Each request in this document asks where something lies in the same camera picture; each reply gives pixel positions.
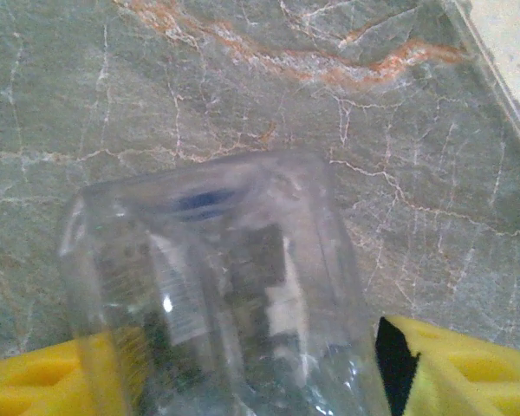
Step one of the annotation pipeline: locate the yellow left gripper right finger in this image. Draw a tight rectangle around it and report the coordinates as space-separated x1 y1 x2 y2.
374 315 520 416

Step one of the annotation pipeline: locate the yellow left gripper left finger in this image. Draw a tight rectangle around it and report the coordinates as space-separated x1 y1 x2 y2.
0 333 127 416

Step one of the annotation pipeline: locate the square clear bottle plant label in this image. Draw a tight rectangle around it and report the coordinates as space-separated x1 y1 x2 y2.
58 148 392 416

